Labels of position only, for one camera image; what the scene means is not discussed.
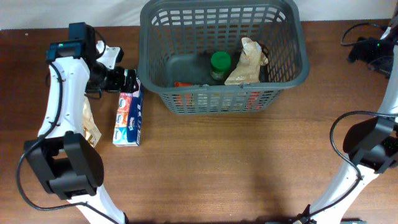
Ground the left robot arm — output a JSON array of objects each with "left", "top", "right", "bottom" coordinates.
[{"left": 21, "top": 22, "right": 140, "bottom": 223}]

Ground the left black cable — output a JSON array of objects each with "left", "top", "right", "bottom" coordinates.
[{"left": 15, "top": 27, "right": 125, "bottom": 224}]

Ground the grey plastic shopping basket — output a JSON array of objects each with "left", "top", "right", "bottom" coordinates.
[{"left": 138, "top": 0, "right": 310, "bottom": 114}]

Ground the brown snack pouch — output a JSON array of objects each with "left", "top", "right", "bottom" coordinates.
[{"left": 83, "top": 97, "right": 101, "bottom": 147}]

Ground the orange spaghetti pasta packet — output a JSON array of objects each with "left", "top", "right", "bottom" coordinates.
[{"left": 172, "top": 81, "right": 265, "bottom": 113}]

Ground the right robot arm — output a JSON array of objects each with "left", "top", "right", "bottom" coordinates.
[{"left": 292, "top": 12, "right": 397, "bottom": 223}]

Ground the Kleenex tissue multipack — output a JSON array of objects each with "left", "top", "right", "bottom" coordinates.
[{"left": 113, "top": 70, "right": 144, "bottom": 147}]

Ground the beige pasta bag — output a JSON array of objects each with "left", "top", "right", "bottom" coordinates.
[{"left": 224, "top": 37, "right": 269, "bottom": 85}]

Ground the green lid glass jar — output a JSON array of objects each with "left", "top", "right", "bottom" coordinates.
[{"left": 210, "top": 51, "right": 231, "bottom": 81}]

